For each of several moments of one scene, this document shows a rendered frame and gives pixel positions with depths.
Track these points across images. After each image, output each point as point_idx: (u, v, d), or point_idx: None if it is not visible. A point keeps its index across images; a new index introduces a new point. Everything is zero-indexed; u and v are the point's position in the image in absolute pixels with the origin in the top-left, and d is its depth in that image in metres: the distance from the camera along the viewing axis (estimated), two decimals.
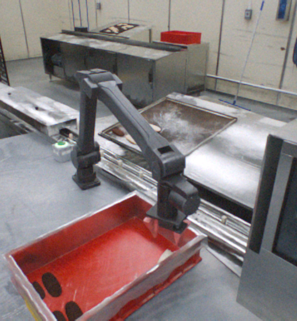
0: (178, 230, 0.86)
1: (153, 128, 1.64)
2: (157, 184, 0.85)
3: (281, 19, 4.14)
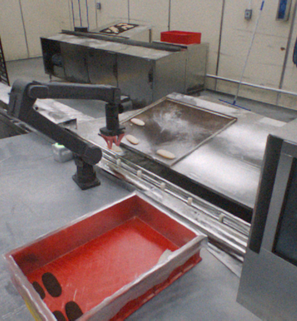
0: (122, 131, 1.42)
1: (114, 148, 1.43)
2: (114, 107, 1.34)
3: (281, 19, 4.14)
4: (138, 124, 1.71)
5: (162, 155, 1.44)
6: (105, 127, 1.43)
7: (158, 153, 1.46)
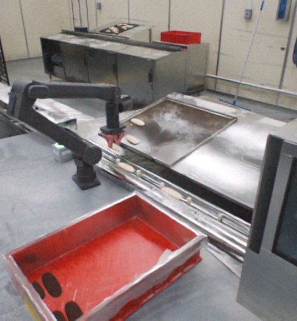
0: (123, 130, 1.42)
1: (173, 195, 1.23)
2: (114, 106, 1.34)
3: (281, 19, 4.14)
4: (138, 124, 1.71)
5: None
6: (106, 126, 1.43)
7: (106, 145, 1.47)
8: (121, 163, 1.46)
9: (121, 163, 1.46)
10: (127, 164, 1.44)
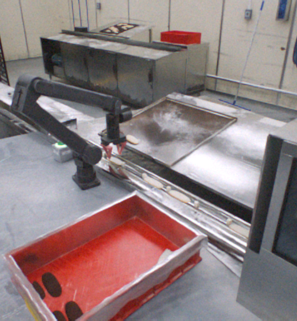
0: (102, 142, 1.44)
1: (246, 235, 1.03)
2: (114, 117, 1.37)
3: (281, 19, 4.14)
4: (115, 163, 1.46)
5: (150, 184, 1.31)
6: (122, 138, 1.43)
7: (145, 181, 1.33)
8: (172, 191, 1.25)
9: (172, 191, 1.25)
10: (180, 193, 1.24)
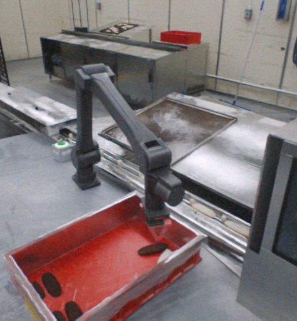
0: (149, 222, 0.89)
1: None
2: (144, 177, 0.88)
3: (281, 19, 4.14)
4: None
5: (200, 212, 1.15)
6: None
7: (193, 208, 1.17)
8: (229, 222, 1.09)
9: (229, 222, 1.09)
10: (239, 224, 1.08)
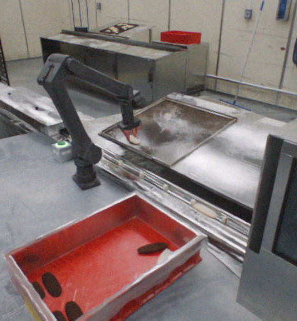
0: None
1: None
2: (128, 104, 1.46)
3: (281, 19, 4.14)
4: (207, 215, 1.13)
5: None
6: (135, 124, 1.52)
7: None
8: None
9: None
10: None
